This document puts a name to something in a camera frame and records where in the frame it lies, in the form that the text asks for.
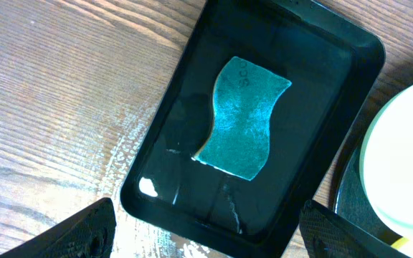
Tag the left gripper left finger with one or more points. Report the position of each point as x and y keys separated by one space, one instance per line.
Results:
x=87 y=234

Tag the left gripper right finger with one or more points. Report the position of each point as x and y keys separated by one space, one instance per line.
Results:
x=326 y=234

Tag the light blue plate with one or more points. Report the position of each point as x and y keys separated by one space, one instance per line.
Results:
x=386 y=163

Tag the green scouring sponge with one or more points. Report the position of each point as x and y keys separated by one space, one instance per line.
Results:
x=243 y=98

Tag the black round tray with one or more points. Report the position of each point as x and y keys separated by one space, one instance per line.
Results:
x=348 y=200

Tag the black rectangular tray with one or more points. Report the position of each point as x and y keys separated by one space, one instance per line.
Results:
x=332 y=64

